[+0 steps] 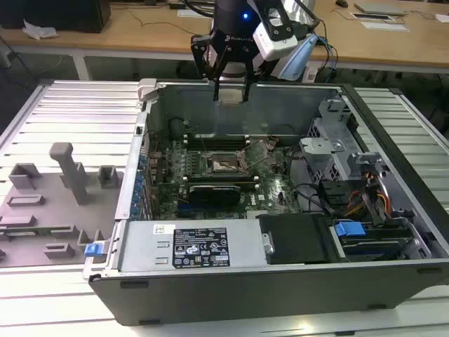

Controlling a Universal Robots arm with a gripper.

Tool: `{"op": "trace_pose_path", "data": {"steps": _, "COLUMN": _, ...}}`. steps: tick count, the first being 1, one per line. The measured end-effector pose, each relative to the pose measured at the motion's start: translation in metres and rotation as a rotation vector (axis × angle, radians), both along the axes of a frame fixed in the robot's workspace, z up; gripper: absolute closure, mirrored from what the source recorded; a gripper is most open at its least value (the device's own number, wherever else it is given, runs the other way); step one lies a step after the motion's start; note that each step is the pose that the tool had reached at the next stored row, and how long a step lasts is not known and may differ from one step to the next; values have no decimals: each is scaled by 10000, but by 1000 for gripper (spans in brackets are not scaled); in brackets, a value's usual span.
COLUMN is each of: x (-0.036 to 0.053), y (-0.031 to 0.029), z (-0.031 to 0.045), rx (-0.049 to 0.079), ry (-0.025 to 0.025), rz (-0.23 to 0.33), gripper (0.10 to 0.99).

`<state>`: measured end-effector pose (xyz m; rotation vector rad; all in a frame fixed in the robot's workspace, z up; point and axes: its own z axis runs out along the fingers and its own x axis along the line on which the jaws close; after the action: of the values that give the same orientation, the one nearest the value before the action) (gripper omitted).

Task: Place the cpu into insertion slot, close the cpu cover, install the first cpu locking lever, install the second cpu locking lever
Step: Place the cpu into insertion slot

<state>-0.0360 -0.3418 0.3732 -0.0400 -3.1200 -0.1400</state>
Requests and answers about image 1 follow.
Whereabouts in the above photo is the black graphics card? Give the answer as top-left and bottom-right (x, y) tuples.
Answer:
(189, 184), (243, 209)

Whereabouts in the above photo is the black drive bay cover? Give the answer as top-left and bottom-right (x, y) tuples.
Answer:
(257, 213), (335, 266)

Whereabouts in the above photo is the black computer box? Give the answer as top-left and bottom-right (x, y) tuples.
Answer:
(0, 0), (112, 34)

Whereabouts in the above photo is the orange yellow wire bundle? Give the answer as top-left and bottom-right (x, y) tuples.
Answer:
(345, 171), (393, 217)

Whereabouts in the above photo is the green motherboard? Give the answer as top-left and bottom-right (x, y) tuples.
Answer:
(147, 135), (303, 220)

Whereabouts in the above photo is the grey closed laptop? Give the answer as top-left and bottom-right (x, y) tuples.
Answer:
(353, 1), (408, 17)

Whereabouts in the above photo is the blue plastic case clip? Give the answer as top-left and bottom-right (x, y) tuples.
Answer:
(85, 242), (107, 261)

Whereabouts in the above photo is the wooden desk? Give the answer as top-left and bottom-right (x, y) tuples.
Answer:
(0, 0), (449, 75)

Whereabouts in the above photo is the grey parts rack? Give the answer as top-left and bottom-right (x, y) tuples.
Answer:
(0, 142), (124, 270)

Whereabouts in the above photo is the hard disk in blue carrier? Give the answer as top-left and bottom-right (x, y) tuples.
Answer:
(329, 219), (415, 263)

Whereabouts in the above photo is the black internal cable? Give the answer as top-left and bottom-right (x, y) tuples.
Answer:
(286, 146), (338, 216)

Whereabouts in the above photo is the blue cable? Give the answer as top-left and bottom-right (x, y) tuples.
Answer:
(314, 33), (340, 84)

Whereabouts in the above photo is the silver drive cage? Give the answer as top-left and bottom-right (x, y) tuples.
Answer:
(299, 136), (352, 180)

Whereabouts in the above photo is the black label sticker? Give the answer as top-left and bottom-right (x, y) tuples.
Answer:
(173, 227), (229, 270)

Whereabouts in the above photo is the perforated metal rear cage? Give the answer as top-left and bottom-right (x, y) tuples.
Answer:
(307, 99), (359, 141)

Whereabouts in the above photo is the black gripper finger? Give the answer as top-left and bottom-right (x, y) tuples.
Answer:
(243, 51), (263, 103)
(191, 34), (229, 103)

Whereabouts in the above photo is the black RAM sticks bank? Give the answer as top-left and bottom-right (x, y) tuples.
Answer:
(184, 135), (250, 151)
(182, 176), (261, 192)

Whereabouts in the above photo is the CPU socket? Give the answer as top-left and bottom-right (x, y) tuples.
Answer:
(206, 150), (247, 176)

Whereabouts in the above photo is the green RAM stick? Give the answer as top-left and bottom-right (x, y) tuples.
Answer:
(0, 227), (72, 237)

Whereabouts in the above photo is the grey plastic bracket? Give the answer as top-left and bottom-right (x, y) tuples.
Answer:
(345, 152), (382, 177)

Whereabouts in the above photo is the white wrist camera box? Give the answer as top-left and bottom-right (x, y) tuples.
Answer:
(252, 5), (300, 61)

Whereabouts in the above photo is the pale blue teach pendant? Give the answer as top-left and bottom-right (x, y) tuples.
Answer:
(279, 33), (319, 81)

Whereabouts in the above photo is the crumpled white paper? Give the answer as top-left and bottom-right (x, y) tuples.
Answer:
(22, 18), (59, 40)

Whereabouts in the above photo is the black open PC case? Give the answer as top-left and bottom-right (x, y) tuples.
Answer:
(82, 77), (449, 326)

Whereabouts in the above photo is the grey power supply unit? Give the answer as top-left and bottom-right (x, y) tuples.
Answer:
(118, 220), (264, 273)

